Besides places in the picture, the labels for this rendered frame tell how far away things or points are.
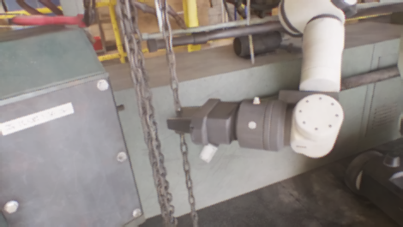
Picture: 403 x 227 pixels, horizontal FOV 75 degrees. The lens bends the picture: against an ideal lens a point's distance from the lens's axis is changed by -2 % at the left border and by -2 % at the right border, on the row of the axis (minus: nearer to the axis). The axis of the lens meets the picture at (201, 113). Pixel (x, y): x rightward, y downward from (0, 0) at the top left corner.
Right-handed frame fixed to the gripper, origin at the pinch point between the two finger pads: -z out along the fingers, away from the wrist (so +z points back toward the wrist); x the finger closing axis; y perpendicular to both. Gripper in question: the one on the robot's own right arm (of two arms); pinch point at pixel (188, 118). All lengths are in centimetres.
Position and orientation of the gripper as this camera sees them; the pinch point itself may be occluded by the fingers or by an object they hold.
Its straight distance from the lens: 51.8
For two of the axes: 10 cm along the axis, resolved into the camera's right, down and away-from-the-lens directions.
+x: 3.6, -4.2, 8.3
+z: 9.3, 0.7, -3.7
